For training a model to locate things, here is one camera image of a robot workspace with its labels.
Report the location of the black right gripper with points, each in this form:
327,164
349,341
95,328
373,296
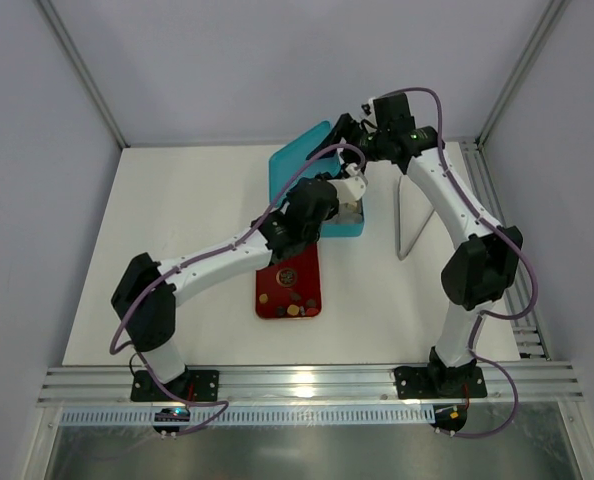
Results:
350,132

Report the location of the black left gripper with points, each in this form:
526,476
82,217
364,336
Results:
330,201

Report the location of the teal square tin box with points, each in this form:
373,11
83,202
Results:
331,230

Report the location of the teal tin lid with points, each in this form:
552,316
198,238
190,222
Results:
285,162

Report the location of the metal tongs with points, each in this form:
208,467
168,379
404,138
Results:
413,212

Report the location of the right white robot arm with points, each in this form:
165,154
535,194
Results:
486,253

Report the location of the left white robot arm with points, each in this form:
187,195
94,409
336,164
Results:
149,291

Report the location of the golden scalloped round chocolate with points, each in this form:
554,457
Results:
292,310

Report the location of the white paper cup liner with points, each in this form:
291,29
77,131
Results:
349,218

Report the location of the red rectangular tray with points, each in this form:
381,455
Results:
300,274

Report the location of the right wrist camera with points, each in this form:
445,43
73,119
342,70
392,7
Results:
368,109

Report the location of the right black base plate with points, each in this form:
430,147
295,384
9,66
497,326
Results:
412,382

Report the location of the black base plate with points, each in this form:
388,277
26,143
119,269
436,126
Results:
194,385
412,382

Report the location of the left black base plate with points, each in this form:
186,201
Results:
194,385

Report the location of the white slotted cable duct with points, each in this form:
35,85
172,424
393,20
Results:
250,415

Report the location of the aluminium front rail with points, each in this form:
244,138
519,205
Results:
533,380

